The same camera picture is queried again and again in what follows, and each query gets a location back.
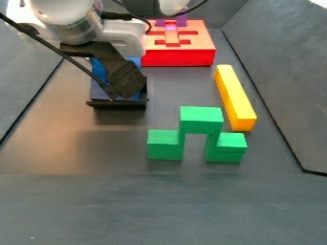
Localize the blue U-shaped block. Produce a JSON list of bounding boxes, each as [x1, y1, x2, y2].
[[88, 56, 144, 102]]

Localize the black angled fixture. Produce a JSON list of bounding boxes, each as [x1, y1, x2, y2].
[[85, 80, 148, 110]]

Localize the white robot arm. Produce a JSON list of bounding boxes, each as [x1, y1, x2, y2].
[[5, 0, 145, 57]]

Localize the green stepped block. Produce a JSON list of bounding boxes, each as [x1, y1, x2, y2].
[[147, 106, 248, 164]]

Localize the red slotted base block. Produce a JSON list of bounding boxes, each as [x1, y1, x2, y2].
[[141, 20, 216, 67]]

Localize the purple U-shaped block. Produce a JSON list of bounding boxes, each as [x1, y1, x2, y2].
[[155, 14, 188, 31]]

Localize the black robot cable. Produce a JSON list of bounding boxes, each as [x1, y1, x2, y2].
[[0, 11, 123, 101]]

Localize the yellow long bar block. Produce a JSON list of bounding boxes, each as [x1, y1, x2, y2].
[[215, 64, 256, 132]]

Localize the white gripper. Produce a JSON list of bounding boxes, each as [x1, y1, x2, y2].
[[95, 19, 145, 57]]

